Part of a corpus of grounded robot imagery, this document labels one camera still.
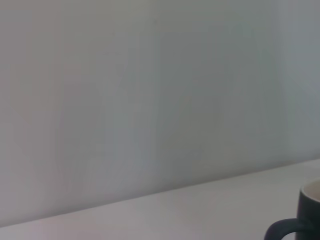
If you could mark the dark grey ceramic mug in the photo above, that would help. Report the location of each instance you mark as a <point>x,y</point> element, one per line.
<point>308,212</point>

